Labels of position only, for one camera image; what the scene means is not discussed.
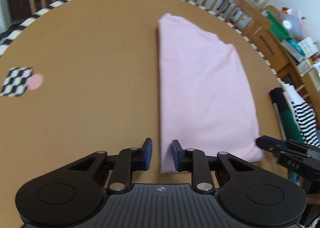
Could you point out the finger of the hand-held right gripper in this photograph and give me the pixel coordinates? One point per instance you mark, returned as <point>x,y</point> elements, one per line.
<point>282,150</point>

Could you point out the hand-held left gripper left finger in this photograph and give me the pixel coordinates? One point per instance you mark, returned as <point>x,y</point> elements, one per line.
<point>149,153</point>

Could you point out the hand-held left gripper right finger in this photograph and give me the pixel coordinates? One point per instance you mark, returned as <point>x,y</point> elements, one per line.
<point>174,158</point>

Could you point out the pink and white t-shirt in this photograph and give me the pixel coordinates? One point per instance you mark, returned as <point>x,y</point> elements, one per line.
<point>200,88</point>

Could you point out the green and black garment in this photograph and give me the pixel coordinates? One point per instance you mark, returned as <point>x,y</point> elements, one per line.
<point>287,118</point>

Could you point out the black white striped garment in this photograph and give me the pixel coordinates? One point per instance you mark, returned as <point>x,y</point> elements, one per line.
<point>305,118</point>

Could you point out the wooden side cabinet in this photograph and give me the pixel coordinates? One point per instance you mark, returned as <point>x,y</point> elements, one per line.
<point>272,48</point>

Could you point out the white patterned box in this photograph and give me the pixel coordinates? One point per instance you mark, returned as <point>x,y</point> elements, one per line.
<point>308,47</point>

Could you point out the green bag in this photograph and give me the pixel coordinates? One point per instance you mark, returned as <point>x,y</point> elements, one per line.
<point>277,25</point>

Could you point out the orange and grey toy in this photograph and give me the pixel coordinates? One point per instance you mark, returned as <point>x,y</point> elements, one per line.
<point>293,22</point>

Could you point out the pink round sticker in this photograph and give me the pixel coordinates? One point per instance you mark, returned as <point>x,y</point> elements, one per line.
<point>35,82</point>

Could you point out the black white checkered marker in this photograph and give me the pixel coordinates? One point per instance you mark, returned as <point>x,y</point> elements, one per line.
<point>16,82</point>

